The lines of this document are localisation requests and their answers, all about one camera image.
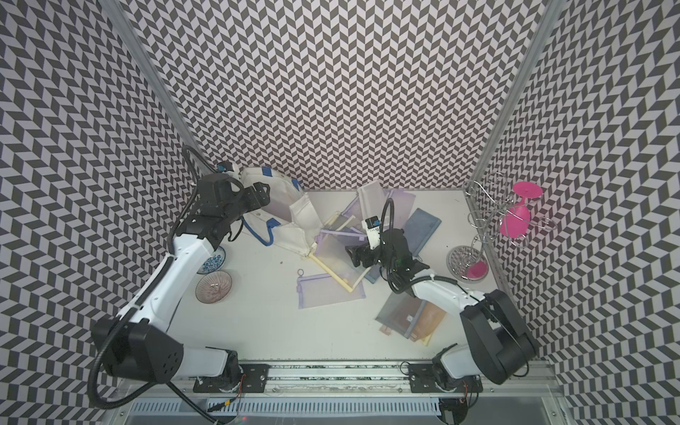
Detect purple mesh pouch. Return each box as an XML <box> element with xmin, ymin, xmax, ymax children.
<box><xmin>314</xmin><ymin>231</ymin><xmax>367</xmax><ymax>282</ymax></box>
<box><xmin>297</xmin><ymin>269</ymin><xmax>366</xmax><ymax>309</ymax></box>

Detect yellow trim mesh pouch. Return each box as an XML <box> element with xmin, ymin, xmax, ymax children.
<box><xmin>309</xmin><ymin>212</ymin><xmax>369</xmax><ymax>293</ymax></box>

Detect white canvas bag blue handles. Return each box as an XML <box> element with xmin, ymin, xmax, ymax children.
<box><xmin>240</xmin><ymin>166</ymin><xmax>323</xmax><ymax>257</ymax></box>

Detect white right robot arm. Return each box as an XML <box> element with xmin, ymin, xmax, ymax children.
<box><xmin>345</xmin><ymin>228</ymin><xmax>538</xmax><ymax>391</ymax></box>

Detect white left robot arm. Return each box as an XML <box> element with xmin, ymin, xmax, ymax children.
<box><xmin>87</xmin><ymin>173</ymin><xmax>270</xmax><ymax>409</ymax></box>

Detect dark blue flat pouch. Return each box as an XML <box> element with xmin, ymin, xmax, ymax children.
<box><xmin>403</xmin><ymin>208</ymin><xmax>442</xmax><ymax>257</ymax></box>

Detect lilac mesh pouch rear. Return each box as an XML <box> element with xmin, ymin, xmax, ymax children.
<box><xmin>341</xmin><ymin>189</ymin><xmax>416</xmax><ymax>228</ymax></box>

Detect grey mesh pouch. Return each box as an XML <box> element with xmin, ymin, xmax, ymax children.
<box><xmin>375</xmin><ymin>292</ymin><xmax>427</xmax><ymax>339</ymax></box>

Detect white mesh pencil pouch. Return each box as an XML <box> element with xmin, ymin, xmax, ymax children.
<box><xmin>357</xmin><ymin>181</ymin><xmax>387</xmax><ymax>220</ymax></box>

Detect purple mesh pouch bottom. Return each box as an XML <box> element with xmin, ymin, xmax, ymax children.
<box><xmin>297</xmin><ymin>269</ymin><xmax>366</xmax><ymax>309</ymax></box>

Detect blue patterned ceramic bowl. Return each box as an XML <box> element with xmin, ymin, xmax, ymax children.
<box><xmin>197</xmin><ymin>246</ymin><xmax>226</xmax><ymax>276</ymax></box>

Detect pink glass dish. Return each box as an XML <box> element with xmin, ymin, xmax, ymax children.
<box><xmin>195</xmin><ymin>270</ymin><xmax>233</xmax><ymax>304</ymax></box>

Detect magenta plastic wine glass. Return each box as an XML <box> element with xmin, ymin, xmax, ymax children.
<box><xmin>499</xmin><ymin>182</ymin><xmax>543</xmax><ymax>239</ymax></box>

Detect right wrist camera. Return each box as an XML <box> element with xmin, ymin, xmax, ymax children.
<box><xmin>361</xmin><ymin>216</ymin><xmax>382</xmax><ymax>250</ymax></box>

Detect silver wire glass rack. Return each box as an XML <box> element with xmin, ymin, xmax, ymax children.
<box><xmin>464</xmin><ymin>172</ymin><xmax>557</xmax><ymax>251</ymax></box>

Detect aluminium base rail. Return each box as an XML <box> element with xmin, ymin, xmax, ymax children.
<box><xmin>113</xmin><ymin>360</ymin><xmax>564</xmax><ymax>400</ymax></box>

